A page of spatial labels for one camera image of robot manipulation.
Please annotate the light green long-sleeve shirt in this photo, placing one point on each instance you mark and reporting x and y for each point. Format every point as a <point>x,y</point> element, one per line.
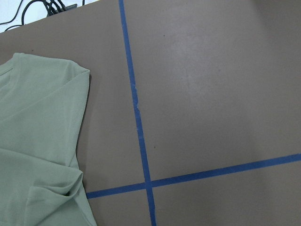
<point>42,104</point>

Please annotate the blue tape strip crossing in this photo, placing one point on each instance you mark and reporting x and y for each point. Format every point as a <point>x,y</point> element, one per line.
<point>197,176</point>

